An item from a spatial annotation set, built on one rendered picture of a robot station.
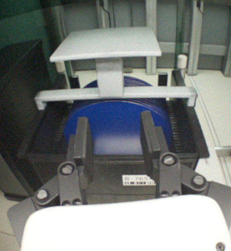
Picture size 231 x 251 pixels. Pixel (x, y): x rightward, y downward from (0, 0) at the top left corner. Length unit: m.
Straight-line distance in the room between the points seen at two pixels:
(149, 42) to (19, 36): 0.36
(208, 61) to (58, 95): 0.79
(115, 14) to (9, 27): 0.47
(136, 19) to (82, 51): 0.65
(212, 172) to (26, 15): 0.57
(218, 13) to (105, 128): 0.73
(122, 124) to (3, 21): 0.38
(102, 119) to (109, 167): 0.10
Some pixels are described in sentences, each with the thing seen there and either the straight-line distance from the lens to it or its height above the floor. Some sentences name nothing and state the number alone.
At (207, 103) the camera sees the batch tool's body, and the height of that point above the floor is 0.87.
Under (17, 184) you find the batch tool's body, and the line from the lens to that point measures 0.45.
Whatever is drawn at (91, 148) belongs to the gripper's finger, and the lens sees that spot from 0.15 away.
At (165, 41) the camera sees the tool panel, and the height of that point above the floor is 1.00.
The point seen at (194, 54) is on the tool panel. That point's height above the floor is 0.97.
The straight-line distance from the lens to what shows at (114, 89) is 0.27.
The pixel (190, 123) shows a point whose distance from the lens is 0.28.
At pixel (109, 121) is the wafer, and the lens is 0.33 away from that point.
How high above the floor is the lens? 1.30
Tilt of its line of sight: 42 degrees down
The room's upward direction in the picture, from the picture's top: 6 degrees counter-clockwise
